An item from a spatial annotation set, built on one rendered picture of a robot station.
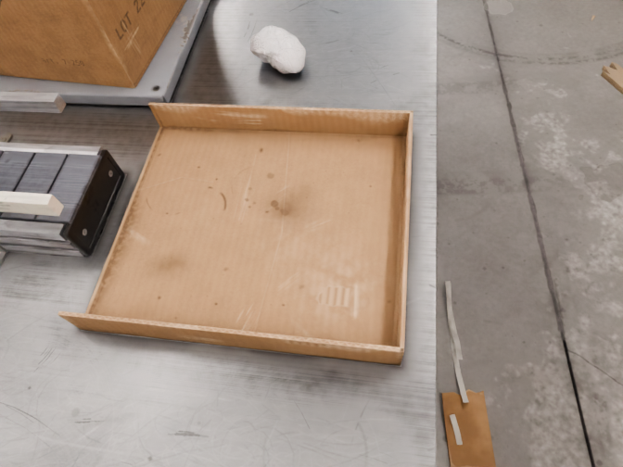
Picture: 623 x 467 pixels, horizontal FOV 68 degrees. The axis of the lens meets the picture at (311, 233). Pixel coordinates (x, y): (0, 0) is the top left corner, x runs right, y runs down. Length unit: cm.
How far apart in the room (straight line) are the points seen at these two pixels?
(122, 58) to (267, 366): 40
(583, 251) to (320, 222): 115
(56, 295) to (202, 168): 20
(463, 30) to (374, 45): 147
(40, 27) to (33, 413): 41
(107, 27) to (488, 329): 112
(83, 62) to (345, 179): 35
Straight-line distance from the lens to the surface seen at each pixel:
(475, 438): 126
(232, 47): 69
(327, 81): 61
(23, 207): 50
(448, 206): 151
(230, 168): 53
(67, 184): 53
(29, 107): 50
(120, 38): 62
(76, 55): 65
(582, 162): 173
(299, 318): 43
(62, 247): 54
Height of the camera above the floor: 123
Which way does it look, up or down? 59 degrees down
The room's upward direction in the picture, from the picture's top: 10 degrees counter-clockwise
